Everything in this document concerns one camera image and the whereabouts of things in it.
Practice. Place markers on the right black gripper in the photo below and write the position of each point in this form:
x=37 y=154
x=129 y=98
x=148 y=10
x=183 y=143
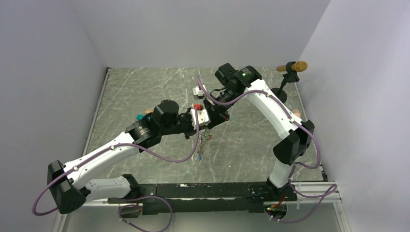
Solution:
x=217 y=115

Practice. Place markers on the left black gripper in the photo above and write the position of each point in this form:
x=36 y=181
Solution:
x=191 y=129

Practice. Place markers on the round metal keyring disc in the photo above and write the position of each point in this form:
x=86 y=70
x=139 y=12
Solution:
x=203 y=142

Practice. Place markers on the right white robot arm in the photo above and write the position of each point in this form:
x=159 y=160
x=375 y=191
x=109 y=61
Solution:
x=295 y=133

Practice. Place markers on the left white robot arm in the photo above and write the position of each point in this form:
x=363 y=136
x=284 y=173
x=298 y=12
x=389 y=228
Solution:
x=76 y=182

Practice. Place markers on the teal key tag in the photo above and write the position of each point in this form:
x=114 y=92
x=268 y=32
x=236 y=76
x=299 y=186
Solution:
x=140 y=117

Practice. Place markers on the pink cylindrical object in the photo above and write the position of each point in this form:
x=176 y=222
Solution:
x=297 y=113

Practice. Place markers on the black microphone stand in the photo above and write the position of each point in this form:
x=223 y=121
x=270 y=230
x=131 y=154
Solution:
x=288 y=77

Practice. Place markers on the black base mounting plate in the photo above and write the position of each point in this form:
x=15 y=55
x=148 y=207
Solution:
x=253 y=197

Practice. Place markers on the gold microphone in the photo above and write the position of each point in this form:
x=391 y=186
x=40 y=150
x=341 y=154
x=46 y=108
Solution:
x=295 y=66

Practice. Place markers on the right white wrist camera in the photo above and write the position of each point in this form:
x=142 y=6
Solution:
x=197 y=93

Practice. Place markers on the aluminium frame rail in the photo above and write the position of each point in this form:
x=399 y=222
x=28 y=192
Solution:
x=316 y=189

